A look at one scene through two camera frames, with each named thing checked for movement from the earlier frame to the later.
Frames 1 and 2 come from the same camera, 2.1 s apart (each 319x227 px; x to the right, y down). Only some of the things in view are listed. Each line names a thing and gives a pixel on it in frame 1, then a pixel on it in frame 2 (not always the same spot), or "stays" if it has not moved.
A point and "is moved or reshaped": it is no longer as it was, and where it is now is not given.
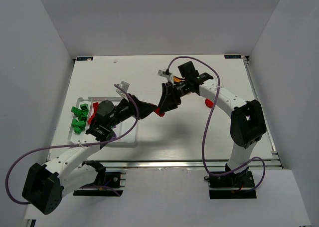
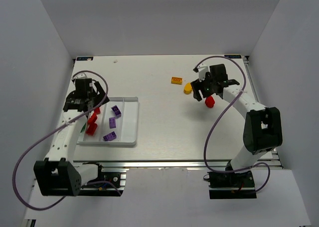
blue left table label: (84, 58) stays
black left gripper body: (134, 107) → (98, 95)
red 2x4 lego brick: (157, 111) is moved or reshaped
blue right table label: (238, 56) stays
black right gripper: (173, 92) → (199, 89)
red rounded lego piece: (209, 103) stays
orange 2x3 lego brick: (177, 80) stays
